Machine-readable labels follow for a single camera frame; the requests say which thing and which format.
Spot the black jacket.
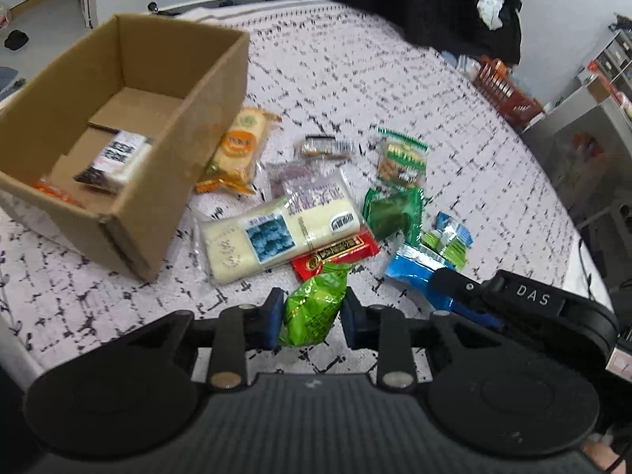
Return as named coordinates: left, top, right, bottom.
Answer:
left=321, top=0, right=523, bottom=65

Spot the white desk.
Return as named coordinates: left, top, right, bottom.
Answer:
left=521, top=74, right=632, bottom=208

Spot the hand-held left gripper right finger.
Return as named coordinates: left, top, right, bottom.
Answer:
left=342, top=287, right=495, bottom=392

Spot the dark green snack packet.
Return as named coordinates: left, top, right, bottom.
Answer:
left=363, top=186, right=426, bottom=248

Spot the white crumpled cloth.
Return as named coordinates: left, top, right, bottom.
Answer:
left=475, top=0, right=505, bottom=29

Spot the yellow orange biscuit packet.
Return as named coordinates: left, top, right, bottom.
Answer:
left=195, top=107, right=282, bottom=196

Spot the grey drawer unit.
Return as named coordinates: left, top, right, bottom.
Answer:
left=590, top=30, right=632, bottom=90

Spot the purple cake packet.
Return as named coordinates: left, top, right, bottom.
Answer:
left=267, top=160, right=327, bottom=198

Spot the red snack packet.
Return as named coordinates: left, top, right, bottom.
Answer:
left=290, top=232, right=381, bottom=282

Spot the brown cardboard box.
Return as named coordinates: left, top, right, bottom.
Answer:
left=0, top=14, right=250, bottom=282

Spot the small dark clear snack packet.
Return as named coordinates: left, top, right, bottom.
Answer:
left=295, top=134, right=354, bottom=159

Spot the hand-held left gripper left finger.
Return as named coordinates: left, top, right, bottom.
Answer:
left=126, top=287, right=287, bottom=392

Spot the cream bread packet blue picture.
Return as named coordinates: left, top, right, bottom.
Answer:
left=195, top=196, right=309, bottom=284

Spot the black and white snack packet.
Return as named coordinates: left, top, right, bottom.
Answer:
left=73, top=130, right=154, bottom=193

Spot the light green snack packet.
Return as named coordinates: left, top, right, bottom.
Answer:
left=279, top=263, right=350, bottom=347

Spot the green white biscuit packet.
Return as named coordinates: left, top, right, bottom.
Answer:
left=376, top=127, right=429, bottom=188

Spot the black cable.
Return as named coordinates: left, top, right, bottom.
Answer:
left=577, top=239, right=598, bottom=302

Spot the blue silver snack packet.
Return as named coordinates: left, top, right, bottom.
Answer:
left=384, top=244, right=457, bottom=313

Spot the orange snack packet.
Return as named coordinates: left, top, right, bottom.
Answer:
left=32, top=177, right=82, bottom=207

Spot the cream bread packet purple print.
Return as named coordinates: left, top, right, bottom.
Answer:
left=286, top=170, right=369, bottom=252

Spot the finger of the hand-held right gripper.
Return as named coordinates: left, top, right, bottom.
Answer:
left=429, top=267, right=487, bottom=304
left=442, top=299, right=505, bottom=331

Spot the red plastic basket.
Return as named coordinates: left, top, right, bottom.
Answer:
left=471, top=56, right=544, bottom=132

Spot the small blue green snack packet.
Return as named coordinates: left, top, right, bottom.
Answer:
left=419, top=211, right=475, bottom=271

